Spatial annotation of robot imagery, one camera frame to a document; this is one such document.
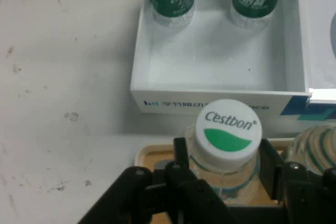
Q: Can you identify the white organizer box blue print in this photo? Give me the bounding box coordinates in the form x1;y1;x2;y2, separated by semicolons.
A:
130;0;336;140

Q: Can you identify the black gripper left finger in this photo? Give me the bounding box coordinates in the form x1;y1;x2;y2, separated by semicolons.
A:
77;137;229;224

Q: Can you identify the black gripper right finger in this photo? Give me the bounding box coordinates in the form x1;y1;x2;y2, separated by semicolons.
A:
259;138;336;224

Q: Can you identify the wooden tray cream rim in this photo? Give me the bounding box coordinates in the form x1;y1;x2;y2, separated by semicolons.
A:
133;137;296;224

